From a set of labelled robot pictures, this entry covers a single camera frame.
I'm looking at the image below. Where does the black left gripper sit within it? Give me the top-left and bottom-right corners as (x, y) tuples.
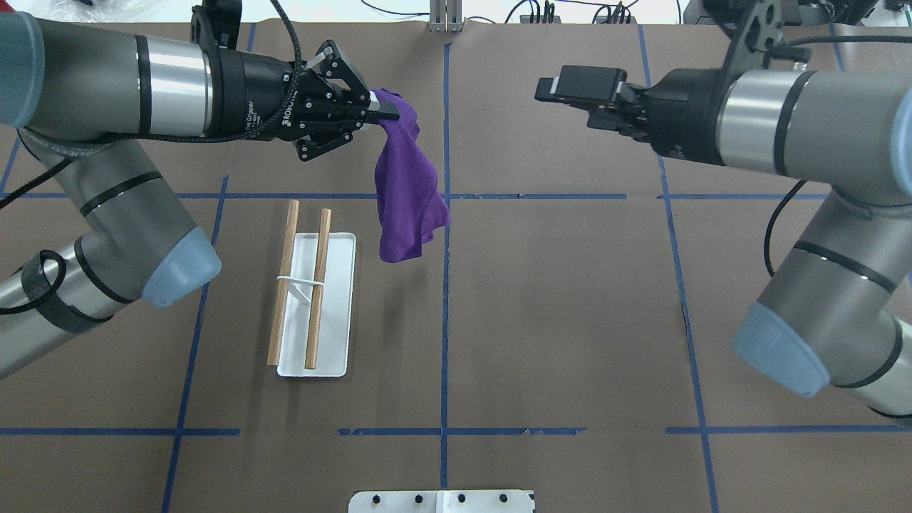
(209, 39), (400, 162)

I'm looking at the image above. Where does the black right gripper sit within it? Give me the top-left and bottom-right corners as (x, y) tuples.
(534, 65), (730, 163)

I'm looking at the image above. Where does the purple towel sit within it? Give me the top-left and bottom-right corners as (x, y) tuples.
(374, 90), (452, 264)

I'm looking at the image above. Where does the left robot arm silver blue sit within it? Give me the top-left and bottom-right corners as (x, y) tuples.
(2, 1), (400, 377)

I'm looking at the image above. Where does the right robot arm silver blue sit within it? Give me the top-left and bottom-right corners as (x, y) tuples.
(534, 65), (910, 428)

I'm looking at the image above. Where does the white wooden towel rack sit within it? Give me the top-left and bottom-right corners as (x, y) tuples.
(267, 200), (356, 379)

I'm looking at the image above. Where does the black usb hub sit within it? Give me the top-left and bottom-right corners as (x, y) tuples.
(519, 11), (561, 25)

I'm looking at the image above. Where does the brown paper table cover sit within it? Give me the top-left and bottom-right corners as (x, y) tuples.
(2, 22), (910, 512)

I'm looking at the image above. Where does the aluminium frame post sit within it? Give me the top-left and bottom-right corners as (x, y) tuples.
(427, 0), (465, 33)

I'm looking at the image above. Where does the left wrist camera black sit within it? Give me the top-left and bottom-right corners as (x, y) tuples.
(191, 1), (242, 50)

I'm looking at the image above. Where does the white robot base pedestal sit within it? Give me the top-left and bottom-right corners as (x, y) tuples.
(348, 488), (537, 512)

